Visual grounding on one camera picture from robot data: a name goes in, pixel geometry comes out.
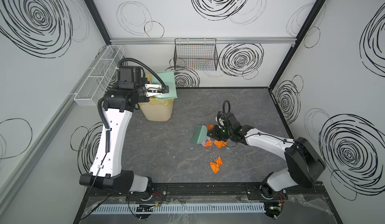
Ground green hand brush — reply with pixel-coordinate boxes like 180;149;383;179
191;125;208;144

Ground green plastic dustpan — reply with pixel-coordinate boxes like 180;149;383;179
150;70;178;100

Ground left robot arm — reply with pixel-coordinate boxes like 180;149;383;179
79;58;176;195

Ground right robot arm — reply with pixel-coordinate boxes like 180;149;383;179
197;100;326;200

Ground orange scrap centre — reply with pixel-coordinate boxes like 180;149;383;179
214;140;227;148

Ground yellow bin liner bag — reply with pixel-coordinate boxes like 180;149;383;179
138;71;177;107

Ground orange scrap by dustpan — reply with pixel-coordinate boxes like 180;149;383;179
204;140;213;147

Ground orange scrap lower right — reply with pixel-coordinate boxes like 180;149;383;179
209;156;223;173

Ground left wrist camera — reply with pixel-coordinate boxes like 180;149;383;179
144;83;169;97

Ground white wire shelf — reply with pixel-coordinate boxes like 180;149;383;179
74;45;124;106

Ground black wire basket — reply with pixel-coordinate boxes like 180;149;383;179
173;38;219;71

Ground white slotted cable duct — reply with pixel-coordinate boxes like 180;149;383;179
93;203;266;215

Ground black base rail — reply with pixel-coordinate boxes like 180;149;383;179
89;181;326;202

